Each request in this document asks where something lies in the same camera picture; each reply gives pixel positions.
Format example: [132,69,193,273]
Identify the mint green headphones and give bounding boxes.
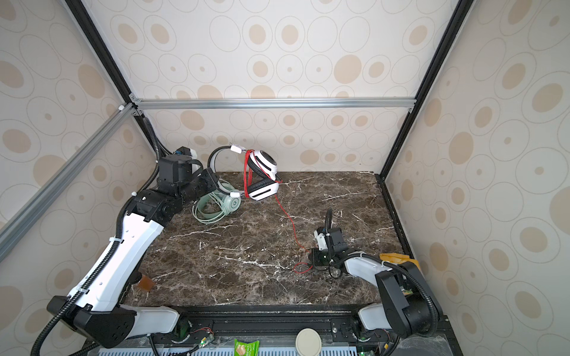
[191,191,241,225]

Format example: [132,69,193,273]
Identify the white black red-cable headphones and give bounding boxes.
[207,145,310,253]

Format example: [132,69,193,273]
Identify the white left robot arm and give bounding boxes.
[31,169,219,355]

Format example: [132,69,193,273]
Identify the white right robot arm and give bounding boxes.
[310,227,443,338]

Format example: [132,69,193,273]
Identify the yellow green snack bag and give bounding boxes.
[379,253,421,271]

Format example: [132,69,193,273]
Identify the white round cap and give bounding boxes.
[295,328,322,356]

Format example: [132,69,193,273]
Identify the brown small object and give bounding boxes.
[137,274,155,292]

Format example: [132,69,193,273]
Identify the green snack packet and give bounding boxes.
[234,339,260,356]

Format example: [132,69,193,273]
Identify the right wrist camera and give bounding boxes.
[313,228,328,251]

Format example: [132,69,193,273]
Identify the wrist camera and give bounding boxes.
[158,146,203,184]
[313,228,328,251]

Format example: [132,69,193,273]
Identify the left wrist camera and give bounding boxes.
[158,146,203,184]

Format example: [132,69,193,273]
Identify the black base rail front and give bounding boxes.
[84,305,462,355]

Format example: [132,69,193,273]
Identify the silver aluminium rail back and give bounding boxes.
[134,97,416,110]

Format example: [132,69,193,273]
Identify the silver aluminium rail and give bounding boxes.
[134,97,416,110]
[1,103,134,260]

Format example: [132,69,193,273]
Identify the black corner frame post left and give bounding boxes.
[63,0,171,157]

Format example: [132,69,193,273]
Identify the black corner frame post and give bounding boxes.
[379,0,474,179]
[63,0,171,157]

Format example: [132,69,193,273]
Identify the silver aluminium rail left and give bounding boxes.
[1,103,134,260]

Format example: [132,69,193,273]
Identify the black corner frame post right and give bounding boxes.
[379,0,474,179]

